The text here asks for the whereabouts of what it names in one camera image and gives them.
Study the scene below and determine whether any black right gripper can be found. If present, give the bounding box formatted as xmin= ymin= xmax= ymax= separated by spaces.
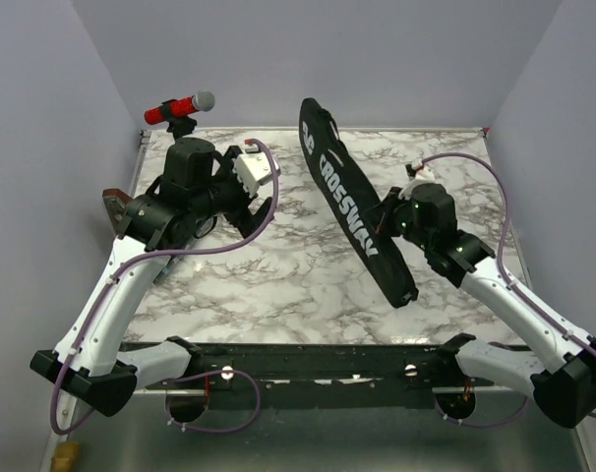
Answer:
xmin=365 ymin=185 xmax=434 ymax=251

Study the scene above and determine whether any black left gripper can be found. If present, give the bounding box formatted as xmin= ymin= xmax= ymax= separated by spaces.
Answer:
xmin=191 ymin=147 xmax=277 ymax=239

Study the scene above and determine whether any black racket bag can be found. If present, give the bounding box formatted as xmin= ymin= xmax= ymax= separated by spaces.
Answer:
xmin=299 ymin=97 xmax=418 ymax=308

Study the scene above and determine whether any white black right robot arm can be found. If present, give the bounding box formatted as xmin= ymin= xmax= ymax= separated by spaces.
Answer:
xmin=368 ymin=183 xmax=596 ymax=429

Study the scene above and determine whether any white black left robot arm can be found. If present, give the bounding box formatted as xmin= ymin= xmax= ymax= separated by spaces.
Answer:
xmin=30 ymin=137 xmax=280 ymax=417

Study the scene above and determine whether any red microphone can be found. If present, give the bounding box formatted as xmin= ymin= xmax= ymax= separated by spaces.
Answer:
xmin=144 ymin=90 xmax=215 ymax=125

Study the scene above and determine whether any brown wooden metronome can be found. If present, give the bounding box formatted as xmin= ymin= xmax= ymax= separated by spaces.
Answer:
xmin=101 ymin=188 xmax=132 ymax=231

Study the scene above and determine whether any brass floor fitting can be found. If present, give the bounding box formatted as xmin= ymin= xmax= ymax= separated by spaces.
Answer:
xmin=49 ymin=441 xmax=81 ymax=472

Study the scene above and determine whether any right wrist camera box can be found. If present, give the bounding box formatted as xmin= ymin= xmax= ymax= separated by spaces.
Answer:
xmin=398 ymin=159 xmax=436 ymax=200

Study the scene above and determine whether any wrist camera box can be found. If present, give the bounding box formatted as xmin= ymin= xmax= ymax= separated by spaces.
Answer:
xmin=233 ymin=147 xmax=272 ymax=197
xmin=398 ymin=159 xmax=436 ymax=200

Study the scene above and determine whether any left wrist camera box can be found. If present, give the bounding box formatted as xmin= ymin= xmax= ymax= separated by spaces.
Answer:
xmin=233 ymin=147 xmax=272 ymax=197

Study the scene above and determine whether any black table edge rail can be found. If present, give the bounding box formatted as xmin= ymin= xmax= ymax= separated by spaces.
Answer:
xmin=145 ymin=338 xmax=525 ymax=412

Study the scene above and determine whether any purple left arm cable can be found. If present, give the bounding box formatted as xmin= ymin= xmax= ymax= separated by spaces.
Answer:
xmin=49 ymin=139 xmax=280 ymax=437

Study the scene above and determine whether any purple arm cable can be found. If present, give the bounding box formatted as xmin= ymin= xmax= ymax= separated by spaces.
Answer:
xmin=49 ymin=139 xmax=280 ymax=437
xmin=410 ymin=152 xmax=596 ymax=428

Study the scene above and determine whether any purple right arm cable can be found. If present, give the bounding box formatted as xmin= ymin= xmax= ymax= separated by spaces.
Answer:
xmin=410 ymin=152 xmax=596 ymax=428

